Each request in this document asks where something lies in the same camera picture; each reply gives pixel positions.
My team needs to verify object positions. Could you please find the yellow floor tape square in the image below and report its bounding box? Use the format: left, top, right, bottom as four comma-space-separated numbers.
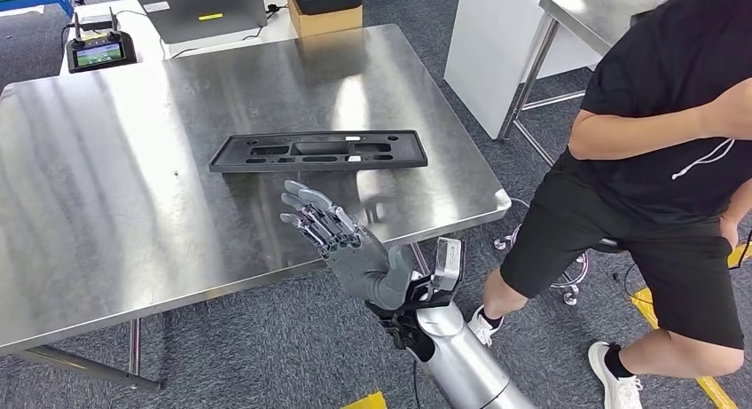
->
630, 243, 752, 409
339, 390, 389, 409

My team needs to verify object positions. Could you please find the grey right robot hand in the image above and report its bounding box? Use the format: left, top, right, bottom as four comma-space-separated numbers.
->
278, 179, 416, 311

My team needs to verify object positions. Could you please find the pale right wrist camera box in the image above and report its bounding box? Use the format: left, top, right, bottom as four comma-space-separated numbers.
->
431, 237, 466, 294

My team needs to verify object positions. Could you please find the brown cardboard box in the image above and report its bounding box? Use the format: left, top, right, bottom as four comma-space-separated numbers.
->
285, 0, 364, 39

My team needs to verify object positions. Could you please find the white desk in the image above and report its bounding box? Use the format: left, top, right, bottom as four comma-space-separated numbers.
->
59, 0, 295, 77

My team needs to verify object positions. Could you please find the grey laptop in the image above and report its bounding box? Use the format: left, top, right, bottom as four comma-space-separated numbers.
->
131, 0, 270, 45

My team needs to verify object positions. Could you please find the chrome base swivel stool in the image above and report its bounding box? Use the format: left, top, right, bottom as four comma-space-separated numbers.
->
493, 197, 624, 308

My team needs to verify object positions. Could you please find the person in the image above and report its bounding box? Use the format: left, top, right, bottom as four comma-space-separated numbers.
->
467, 0, 752, 409

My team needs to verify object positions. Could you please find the stainless steel workbench table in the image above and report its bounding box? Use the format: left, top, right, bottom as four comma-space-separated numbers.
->
0, 22, 513, 394

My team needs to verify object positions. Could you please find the large black plastic panel part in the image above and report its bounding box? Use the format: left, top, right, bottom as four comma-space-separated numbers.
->
208, 130, 429, 174

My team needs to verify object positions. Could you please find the steel frame side table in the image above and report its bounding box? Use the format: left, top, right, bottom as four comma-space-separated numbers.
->
499, 0, 701, 168

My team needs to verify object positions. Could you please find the white cabinet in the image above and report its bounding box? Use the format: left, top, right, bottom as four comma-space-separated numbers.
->
443, 0, 601, 141

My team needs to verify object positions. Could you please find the black controller with screen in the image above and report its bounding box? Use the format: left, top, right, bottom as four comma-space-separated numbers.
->
63, 7, 140, 75

